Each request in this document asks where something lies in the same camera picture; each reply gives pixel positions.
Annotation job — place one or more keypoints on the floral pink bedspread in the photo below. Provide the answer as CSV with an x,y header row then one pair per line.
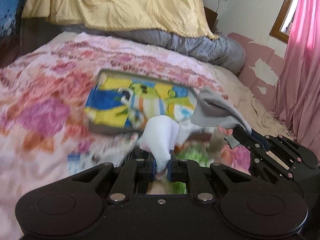
x,y
43,95

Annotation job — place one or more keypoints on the blue cartoon wall cloth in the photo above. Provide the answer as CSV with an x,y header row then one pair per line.
x,y
11,11

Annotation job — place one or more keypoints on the white soft cloth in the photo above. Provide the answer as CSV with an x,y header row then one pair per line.
x,y
159,138

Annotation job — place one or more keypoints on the blue white carton box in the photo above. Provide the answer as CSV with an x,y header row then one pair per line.
x,y
78,162

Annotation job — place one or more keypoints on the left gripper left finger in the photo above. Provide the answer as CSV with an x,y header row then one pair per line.
x,y
134,176

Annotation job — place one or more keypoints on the grey cloth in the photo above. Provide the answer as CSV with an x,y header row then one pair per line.
x,y
213,110

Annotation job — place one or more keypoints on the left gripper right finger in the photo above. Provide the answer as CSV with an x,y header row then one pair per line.
x,y
191,173

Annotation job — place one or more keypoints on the dark wooden headboard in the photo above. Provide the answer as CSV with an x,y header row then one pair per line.
x,y
211,17

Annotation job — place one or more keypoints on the yellow blanket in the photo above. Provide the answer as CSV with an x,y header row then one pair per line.
x,y
185,18

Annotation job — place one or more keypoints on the grey duvet roll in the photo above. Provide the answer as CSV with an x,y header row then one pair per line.
x,y
222,51

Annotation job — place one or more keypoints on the wooden window frame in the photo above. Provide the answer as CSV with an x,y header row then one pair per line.
x,y
283,20

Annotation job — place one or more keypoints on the pink curtain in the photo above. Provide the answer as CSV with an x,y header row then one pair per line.
x,y
297,100

